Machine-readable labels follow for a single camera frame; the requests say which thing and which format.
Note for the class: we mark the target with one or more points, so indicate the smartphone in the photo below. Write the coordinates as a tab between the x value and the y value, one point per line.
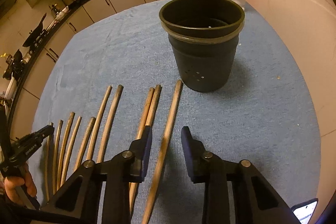
304	211

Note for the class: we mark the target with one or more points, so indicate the black utensil holder cup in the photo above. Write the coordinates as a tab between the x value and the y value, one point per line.
204	35

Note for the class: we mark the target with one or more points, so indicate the blue towel table cover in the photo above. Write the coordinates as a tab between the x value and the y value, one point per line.
263	113

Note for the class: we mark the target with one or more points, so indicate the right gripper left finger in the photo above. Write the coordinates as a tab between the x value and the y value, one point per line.
101	190

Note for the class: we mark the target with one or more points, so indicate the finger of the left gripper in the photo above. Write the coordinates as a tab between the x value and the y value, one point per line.
17	153

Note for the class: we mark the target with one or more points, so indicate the wooden chopstick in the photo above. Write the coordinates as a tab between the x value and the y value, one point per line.
55	157
162	153
97	123
84	143
69	151
133	187
109	122
63	149
47	164
147	116

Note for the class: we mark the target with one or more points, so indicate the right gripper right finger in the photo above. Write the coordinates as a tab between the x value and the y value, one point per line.
255	199

